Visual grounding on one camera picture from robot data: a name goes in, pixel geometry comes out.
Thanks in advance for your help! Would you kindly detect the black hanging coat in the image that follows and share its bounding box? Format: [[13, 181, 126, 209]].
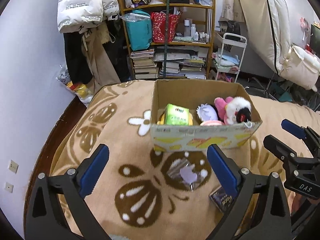
[[63, 32, 93, 85]]

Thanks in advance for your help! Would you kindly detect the teal bag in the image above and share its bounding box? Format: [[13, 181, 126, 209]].
[[123, 10, 152, 51]]

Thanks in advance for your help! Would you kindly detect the beige patterned fleece blanket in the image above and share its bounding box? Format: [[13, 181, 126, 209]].
[[50, 80, 319, 239]]

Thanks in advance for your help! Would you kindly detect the beige hanging coat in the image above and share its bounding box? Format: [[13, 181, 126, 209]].
[[81, 22, 120, 94]]

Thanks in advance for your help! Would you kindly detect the right hand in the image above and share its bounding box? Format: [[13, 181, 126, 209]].
[[291, 194, 320, 213]]

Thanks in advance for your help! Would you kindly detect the green tissue pack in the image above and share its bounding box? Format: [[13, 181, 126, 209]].
[[164, 103, 190, 126]]

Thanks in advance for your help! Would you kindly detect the white wall socket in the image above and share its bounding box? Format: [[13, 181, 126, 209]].
[[8, 160, 19, 174]]

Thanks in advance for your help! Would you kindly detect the purple white plush toy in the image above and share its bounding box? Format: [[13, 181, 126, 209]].
[[196, 103, 218, 122]]

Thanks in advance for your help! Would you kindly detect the cardboard box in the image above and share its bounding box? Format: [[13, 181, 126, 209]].
[[150, 79, 262, 152]]

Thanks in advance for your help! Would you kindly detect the clear zip bag purple item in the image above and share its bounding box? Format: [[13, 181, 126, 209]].
[[167, 158, 204, 191]]

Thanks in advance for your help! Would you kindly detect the white black plush toy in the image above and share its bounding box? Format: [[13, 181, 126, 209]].
[[224, 96, 252, 125]]

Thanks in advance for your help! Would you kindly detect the white softbox light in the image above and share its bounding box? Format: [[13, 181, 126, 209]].
[[240, 0, 319, 91]]

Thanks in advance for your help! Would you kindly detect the plastic bag of snacks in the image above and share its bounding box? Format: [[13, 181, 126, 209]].
[[56, 64, 93, 107]]

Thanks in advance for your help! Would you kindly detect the stack of books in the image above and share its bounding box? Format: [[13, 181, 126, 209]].
[[130, 48, 159, 79]]

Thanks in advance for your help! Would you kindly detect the black tissue pack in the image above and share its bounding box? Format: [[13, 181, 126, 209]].
[[209, 186, 234, 213]]

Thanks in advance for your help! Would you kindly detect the pink plush bear toy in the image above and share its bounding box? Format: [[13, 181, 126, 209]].
[[214, 96, 234, 125]]

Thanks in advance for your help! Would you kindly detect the wooden bookshelf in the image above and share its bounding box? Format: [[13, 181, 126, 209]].
[[117, 0, 217, 80]]

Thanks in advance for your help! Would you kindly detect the red patterned bag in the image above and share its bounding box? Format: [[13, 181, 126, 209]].
[[151, 12, 180, 44]]

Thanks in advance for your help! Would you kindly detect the pink mushroom plush toy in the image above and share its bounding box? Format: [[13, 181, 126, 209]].
[[200, 120, 225, 126]]

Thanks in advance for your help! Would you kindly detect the white puffer jacket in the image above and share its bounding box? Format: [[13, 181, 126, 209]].
[[57, 0, 120, 34]]

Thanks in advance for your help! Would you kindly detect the white rolling cart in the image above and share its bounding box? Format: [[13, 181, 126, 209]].
[[212, 31, 247, 82]]

